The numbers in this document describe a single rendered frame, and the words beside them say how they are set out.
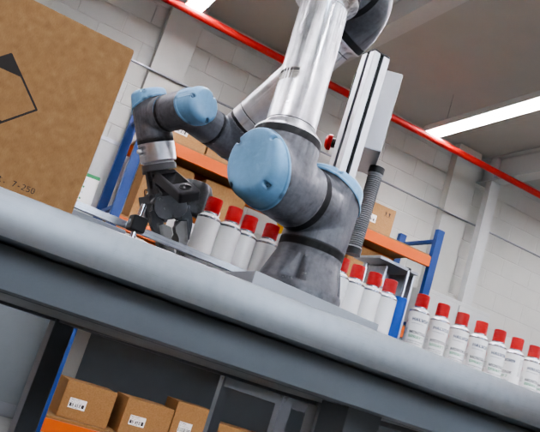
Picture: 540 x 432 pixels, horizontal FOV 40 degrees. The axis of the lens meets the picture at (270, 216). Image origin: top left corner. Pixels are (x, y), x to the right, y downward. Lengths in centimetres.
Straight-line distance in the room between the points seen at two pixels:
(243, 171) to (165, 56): 525
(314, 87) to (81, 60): 39
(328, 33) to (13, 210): 75
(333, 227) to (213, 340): 51
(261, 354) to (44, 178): 38
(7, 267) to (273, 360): 29
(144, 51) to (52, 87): 544
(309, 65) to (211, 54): 542
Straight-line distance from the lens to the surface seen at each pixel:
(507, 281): 815
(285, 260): 121
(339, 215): 123
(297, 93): 121
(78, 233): 68
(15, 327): 596
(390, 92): 165
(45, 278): 72
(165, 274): 69
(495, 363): 209
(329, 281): 121
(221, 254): 154
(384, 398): 87
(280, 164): 112
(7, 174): 98
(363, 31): 143
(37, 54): 102
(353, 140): 157
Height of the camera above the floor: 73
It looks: 13 degrees up
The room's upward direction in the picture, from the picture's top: 18 degrees clockwise
